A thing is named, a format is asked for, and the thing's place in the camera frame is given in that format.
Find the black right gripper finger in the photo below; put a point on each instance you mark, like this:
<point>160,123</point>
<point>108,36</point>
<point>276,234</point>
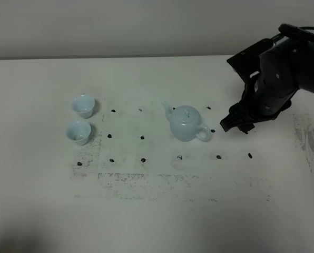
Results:
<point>246,128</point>
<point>237,117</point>

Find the light blue teacup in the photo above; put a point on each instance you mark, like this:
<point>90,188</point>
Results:
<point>83,105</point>
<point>79,132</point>

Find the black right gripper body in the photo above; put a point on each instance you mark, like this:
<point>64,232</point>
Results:
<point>267,71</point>

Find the near light blue teacup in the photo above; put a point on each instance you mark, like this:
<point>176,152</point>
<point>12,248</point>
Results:
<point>79,132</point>

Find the far light blue teacup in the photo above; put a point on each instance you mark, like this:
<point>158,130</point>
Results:
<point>83,105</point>

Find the light blue porcelain teapot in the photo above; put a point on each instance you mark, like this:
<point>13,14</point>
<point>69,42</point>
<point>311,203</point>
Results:
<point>186,124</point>

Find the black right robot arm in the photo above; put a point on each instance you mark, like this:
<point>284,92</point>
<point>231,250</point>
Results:
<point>303,61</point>

